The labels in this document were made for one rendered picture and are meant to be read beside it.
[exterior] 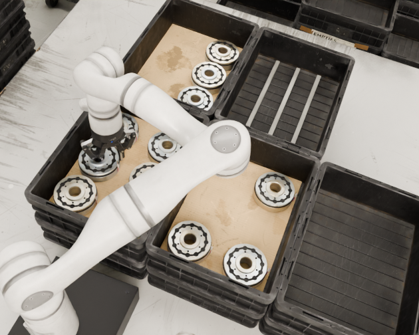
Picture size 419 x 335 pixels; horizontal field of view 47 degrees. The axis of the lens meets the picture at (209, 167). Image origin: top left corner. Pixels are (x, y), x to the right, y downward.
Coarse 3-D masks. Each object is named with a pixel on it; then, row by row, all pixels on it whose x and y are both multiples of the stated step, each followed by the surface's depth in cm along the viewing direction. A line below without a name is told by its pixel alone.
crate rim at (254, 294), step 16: (272, 144) 123; (304, 208) 113; (160, 224) 108; (288, 240) 108; (160, 256) 104; (176, 256) 104; (288, 256) 106; (192, 272) 104; (208, 272) 103; (240, 288) 101; (272, 288) 102
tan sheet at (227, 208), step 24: (264, 168) 131; (192, 192) 124; (216, 192) 125; (240, 192) 126; (192, 216) 121; (216, 216) 121; (240, 216) 122; (264, 216) 123; (288, 216) 123; (216, 240) 118; (240, 240) 118; (264, 240) 119; (216, 264) 114; (240, 264) 115
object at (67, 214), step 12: (204, 120) 125; (72, 132) 119; (60, 144) 117; (48, 168) 113; (36, 180) 111; (24, 192) 109; (36, 204) 109; (48, 204) 108; (60, 216) 109; (72, 216) 107; (84, 216) 107; (132, 240) 105; (144, 240) 105
